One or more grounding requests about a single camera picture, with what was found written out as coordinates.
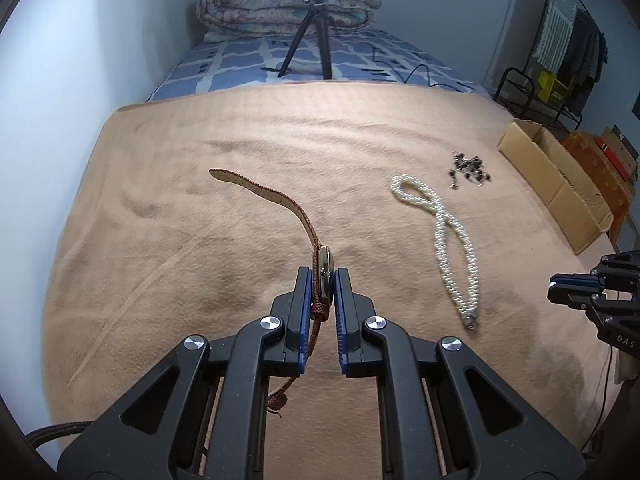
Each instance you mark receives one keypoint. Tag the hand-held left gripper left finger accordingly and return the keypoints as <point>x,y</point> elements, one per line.
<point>302,320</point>

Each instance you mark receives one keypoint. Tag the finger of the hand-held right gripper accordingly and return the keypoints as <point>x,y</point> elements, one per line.
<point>575,296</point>
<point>620,267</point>

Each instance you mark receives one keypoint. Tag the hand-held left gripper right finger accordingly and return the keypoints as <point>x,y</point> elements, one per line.
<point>342,320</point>

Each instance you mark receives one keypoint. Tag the cardboard box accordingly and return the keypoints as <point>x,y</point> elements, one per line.
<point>565,205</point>

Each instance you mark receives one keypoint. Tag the orange patterned box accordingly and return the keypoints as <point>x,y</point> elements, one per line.
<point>595,175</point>

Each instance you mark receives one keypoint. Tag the red box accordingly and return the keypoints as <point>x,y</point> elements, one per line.
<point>615,160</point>

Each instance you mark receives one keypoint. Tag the tan blanket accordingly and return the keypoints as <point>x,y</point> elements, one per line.
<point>200,260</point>

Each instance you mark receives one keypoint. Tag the tan board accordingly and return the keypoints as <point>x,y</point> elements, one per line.
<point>627,146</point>

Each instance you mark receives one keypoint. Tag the yellow crate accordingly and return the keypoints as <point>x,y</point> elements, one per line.
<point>550,87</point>

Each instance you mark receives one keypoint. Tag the black metal rack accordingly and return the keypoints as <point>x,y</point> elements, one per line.
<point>505,82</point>

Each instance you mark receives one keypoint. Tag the dark hanging clothes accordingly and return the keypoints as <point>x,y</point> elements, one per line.
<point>590,50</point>

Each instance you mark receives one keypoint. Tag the striped towel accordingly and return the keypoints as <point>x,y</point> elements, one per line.
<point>555,25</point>

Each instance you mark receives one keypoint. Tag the blue checkered bed sheet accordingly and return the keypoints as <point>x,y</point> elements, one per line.
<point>240,60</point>

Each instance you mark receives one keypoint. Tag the black tripod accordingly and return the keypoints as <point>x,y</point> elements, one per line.
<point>322,45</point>

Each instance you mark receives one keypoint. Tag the folded floral quilt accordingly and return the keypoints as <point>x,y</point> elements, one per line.
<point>240,10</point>

